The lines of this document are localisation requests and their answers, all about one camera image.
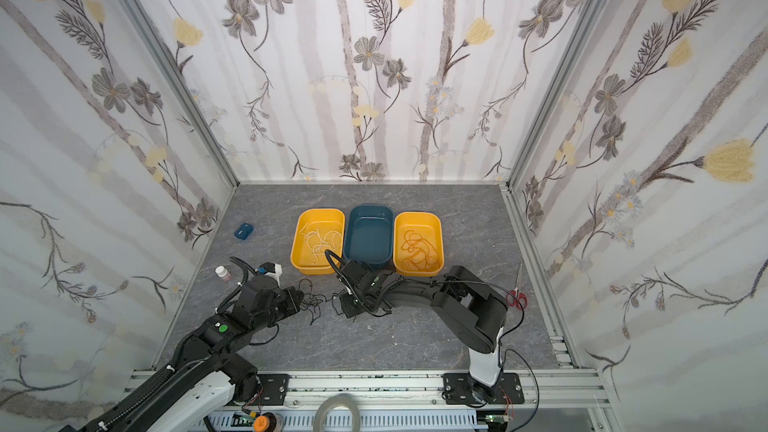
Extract right yellow plastic bin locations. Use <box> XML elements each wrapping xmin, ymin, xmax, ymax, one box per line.
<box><xmin>393</xmin><ymin>212</ymin><xmax>445</xmax><ymax>277</ymax></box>

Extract black corrugated cable hose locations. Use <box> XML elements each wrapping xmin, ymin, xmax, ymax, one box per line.
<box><xmin>89</xmin><ymin>256</ymin><xmax>253</xmax><ymax>432</ymax></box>

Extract left yellow plastic bin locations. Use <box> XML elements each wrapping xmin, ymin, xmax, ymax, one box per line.
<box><xmin>290</xmin><ymin>208</ymin><xmax>346</xmax><ymax>276</ymax></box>

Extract small white bottle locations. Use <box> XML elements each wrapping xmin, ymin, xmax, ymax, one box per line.
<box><xmin>214</xmin><ymin>266</ymin><xmax>232</xmax><ymax>281</ymax></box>

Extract orange button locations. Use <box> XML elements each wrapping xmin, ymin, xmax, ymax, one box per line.
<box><xmin>253</xmin><ymin>412</ymin><xmax>277</xmax><ymax>432</ymax></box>

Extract tape roll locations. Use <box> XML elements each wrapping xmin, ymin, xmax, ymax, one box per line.
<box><xmin>312</xmin><ymin>393</ymin><xmax>362</xmax><ymax>432</ymax></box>

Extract small blue object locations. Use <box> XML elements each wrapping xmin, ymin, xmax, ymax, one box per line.
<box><xmin>234</xmin><ymin>223</ymin><xmax>254</xmax><ymax>241</ymax></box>

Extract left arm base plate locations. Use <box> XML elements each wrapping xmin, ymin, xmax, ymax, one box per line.
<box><xmin>240</xmin><ymin>373</ymin><xmax>291</xmax><ymax>407</ymax></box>

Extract white cable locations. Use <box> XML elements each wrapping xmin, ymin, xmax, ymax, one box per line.
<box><xmin>299</xmin><ymin>223</ymin><xmax>342</xmax><ymax>258</ymax></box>

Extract red handled scissors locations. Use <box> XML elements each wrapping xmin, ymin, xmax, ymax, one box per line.
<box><xmin>506</xmin><ymin>263</ymin><xmax>528</xmax><ymax>311</ymax></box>

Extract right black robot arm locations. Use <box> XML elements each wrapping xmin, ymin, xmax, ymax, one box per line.
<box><xmin>330</xmin><ymin>258</ymin><xmax>509</xmax><ymax>390</ymax></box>

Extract black cable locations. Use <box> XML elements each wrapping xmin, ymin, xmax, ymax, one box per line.
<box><xmin>296</xmin><ymin>278</ymin><xmax>346</xmax><ymax>325</ymax></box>

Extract yellow plastic bin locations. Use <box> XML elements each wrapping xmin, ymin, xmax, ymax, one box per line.
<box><xmin>290</xmin><ymin>208</ymin><xmax>346</xmax><ymax>276</ymax></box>
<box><xmin>393</xmin><ymin>212</ymin><xmax>445</xmax><ymax>277</ymax></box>

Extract aluminium frame rail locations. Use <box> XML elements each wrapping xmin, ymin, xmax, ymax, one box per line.
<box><xmin>157</xmin><ymin>369</ymin><xmax>621</xmax><ymax>431</ymax></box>

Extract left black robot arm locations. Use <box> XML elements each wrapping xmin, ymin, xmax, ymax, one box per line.
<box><xmin>80</xmin><ymin>275</ymin><xmax>304</xmax><ymax>431</ymax></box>

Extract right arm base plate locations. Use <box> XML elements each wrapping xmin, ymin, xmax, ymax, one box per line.
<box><xmin>442</xmin><ymin>372</ymin><xmax>525</xmax><ymax>407</ymax></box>

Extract teal plastic bin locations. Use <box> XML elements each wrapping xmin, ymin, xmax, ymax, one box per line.
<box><xmin>343</xmin><ymin>204</ymin><xmax>394</xmax><ymax>269</ymax></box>

